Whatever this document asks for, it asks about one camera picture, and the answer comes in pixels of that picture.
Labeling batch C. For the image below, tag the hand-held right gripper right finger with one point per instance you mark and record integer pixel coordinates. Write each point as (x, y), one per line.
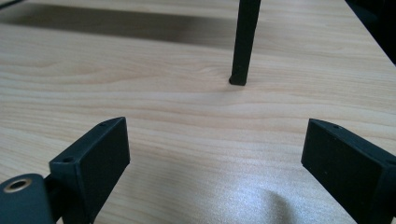
(345, 168)

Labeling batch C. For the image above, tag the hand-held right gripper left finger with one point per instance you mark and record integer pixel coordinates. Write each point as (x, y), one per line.
(93, 168)

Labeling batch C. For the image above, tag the black upright post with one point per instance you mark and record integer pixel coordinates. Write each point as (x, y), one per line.
(244, 40)

